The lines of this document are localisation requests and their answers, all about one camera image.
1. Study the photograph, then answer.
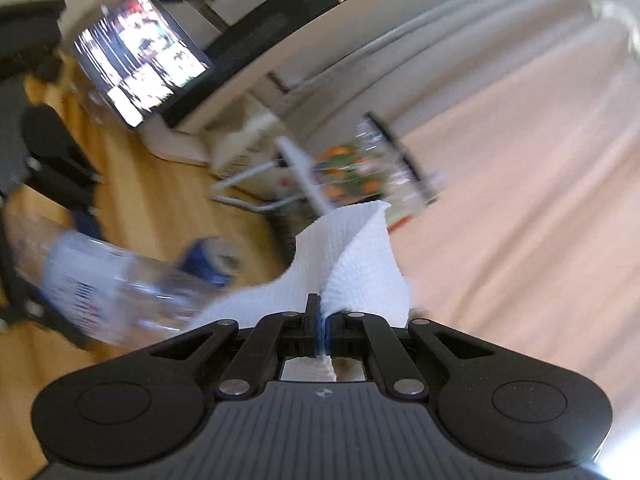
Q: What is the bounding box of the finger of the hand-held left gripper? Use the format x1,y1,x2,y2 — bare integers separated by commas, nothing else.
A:
20,104,103,241
0,217,98,352

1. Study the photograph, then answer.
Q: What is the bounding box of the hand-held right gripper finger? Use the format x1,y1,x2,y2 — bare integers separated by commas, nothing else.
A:
149,294,322,397
320,310,496,399

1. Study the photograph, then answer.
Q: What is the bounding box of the white paper towel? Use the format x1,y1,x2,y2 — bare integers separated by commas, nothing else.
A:
189,200,412,382

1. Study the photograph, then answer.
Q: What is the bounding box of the clear plastic bottle blue cap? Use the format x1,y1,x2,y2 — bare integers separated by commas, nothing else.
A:
0,210,243,352

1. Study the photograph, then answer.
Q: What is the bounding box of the clear container with orange print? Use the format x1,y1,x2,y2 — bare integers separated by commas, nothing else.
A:
311,111,447,227

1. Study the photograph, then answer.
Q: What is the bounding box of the white screen stand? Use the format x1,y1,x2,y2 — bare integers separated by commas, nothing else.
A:
140,110,211,167

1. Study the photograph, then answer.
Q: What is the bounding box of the black framed display screen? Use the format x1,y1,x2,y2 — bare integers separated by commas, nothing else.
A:
71,0,217,128

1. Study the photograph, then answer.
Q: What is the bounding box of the pale cardboard box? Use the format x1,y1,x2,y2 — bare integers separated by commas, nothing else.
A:
209,112,287,196

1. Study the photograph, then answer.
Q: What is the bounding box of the black panel with white knob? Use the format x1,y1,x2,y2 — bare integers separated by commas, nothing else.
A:
155,0,378,128

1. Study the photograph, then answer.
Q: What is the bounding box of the white wire rack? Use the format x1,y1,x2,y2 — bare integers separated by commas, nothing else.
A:
210,136,337,217

